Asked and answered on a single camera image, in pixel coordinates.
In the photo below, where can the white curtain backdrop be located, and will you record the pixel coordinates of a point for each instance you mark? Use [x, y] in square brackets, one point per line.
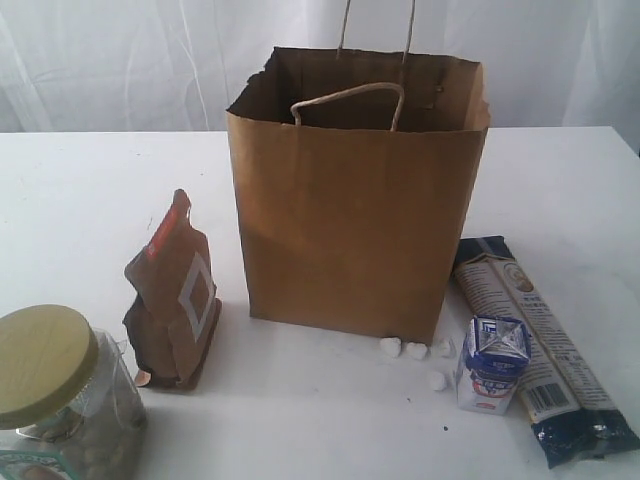
[177, 65]

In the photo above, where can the milk carton blue white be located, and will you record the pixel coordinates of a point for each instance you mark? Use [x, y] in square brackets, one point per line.
[494, 356]

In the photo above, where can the brown coffee pouch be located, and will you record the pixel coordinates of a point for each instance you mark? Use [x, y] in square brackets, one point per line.
[172, 321]

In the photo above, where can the nut jar gold lid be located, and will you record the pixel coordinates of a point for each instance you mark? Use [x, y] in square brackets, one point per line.
[69, 407]

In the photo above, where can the brown paper bag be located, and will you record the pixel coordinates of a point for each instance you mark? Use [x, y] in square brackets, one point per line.
[353, 172]

